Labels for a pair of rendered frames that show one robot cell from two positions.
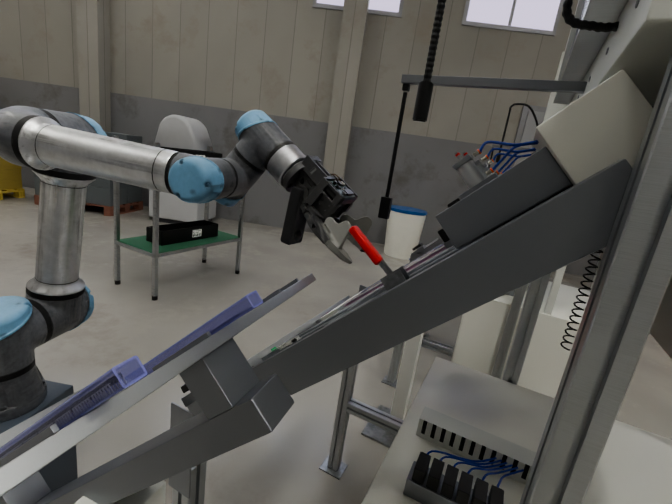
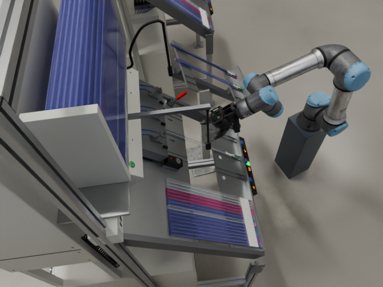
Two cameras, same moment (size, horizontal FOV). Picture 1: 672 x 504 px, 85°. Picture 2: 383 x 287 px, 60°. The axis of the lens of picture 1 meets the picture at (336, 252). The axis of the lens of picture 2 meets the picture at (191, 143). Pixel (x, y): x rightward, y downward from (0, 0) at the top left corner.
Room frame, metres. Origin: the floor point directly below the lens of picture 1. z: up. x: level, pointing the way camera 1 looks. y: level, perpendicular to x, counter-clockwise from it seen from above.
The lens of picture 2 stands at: (1.36, -0.46, 2.23)
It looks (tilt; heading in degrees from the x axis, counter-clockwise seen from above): 58 degrees down; 153
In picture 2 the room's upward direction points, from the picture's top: 6 degrees counter-clockwise
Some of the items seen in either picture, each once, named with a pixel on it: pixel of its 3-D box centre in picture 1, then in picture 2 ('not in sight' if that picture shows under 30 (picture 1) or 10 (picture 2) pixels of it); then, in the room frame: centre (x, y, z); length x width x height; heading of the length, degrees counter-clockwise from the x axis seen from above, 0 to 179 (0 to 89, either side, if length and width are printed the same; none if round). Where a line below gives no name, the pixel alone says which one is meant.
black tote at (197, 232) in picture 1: (184, 231); not in sight; (2.92, 1.26, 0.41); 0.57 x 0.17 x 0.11; 155
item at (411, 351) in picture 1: (410, 355); not in sight; (1.45, -0.39, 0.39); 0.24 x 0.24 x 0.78; 65
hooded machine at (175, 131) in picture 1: (186, 170); not in sight; (5.02, 2.16, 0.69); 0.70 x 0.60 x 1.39; 86
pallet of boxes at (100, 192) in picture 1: (90, 169); not in sight; (5.05, 3.50, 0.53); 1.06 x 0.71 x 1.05; 86
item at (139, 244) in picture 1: (185, 214); not in sight; (2.92, 1.26, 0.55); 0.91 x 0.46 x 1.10; 155
